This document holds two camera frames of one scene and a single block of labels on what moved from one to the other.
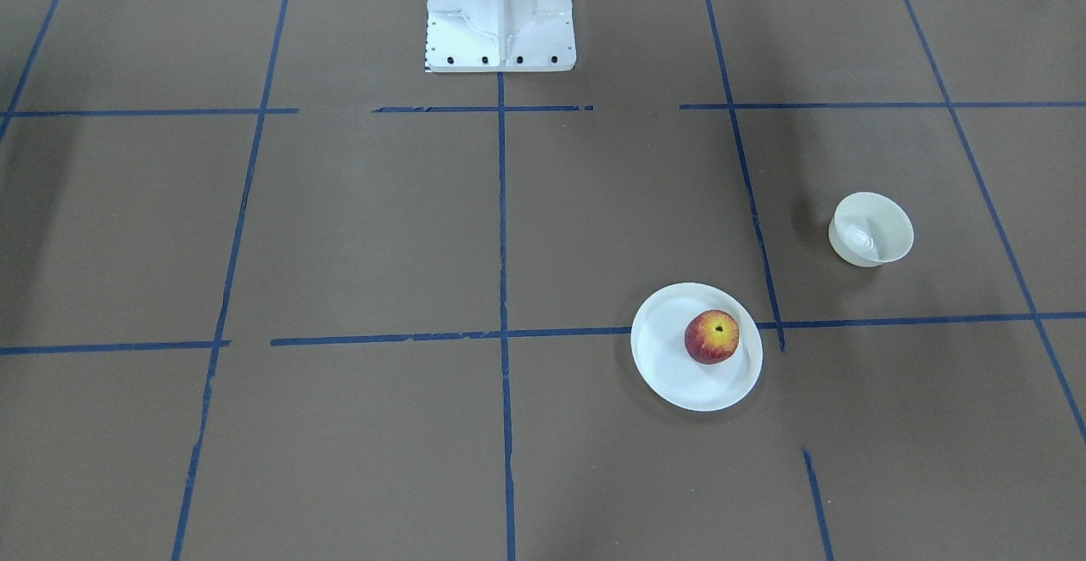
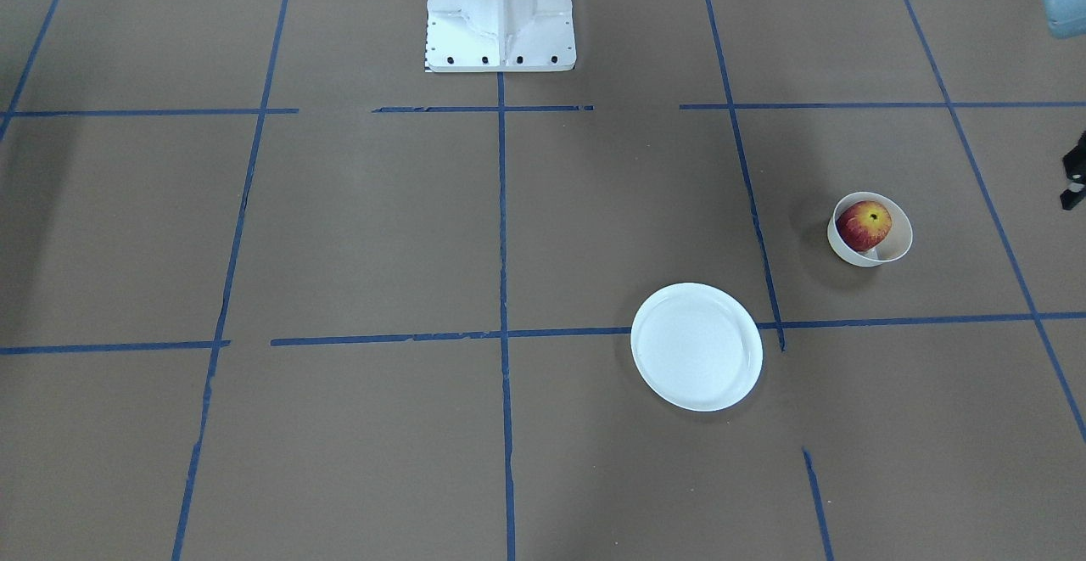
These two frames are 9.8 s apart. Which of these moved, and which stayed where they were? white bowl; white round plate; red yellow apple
Moved: red yellow apple
Stayed: white bowl; white round plate
